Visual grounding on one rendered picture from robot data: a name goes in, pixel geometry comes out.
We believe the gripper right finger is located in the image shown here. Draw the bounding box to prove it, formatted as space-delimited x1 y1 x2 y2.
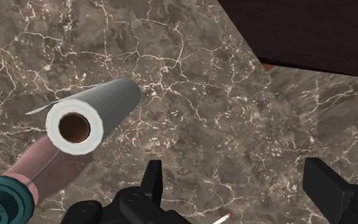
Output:
302 157 358 224

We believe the pink bottle with teal cap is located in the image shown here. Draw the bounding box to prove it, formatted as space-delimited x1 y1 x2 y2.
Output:
0 135 93 224

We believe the white paper towel roll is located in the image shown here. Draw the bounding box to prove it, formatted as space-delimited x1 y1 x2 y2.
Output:
25 78 142 156

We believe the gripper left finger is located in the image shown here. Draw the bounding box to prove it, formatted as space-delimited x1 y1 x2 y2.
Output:
60 159 192 224

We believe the white stick with red tip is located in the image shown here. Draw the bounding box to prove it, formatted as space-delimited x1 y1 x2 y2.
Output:
213 212 233 224

